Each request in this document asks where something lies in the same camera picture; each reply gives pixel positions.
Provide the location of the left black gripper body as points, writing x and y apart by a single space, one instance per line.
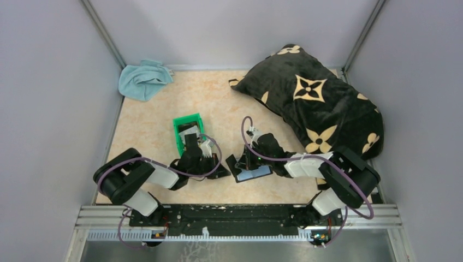
191 145

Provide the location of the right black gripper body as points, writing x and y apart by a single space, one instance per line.
249 165

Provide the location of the white gold VIP card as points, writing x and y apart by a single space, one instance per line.
190 134

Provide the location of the black card holder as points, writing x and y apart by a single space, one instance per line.
242 173

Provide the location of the green plastic bin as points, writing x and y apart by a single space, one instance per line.
186 125

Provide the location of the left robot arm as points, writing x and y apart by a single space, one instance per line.
122 178

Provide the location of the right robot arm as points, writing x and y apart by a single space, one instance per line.
349 178

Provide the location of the black floral pillow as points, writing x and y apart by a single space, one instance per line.
323 111

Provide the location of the light blue cloth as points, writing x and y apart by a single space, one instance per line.
141 82

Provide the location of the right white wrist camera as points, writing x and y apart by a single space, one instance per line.
254 134

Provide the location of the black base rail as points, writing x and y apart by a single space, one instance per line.
231 220

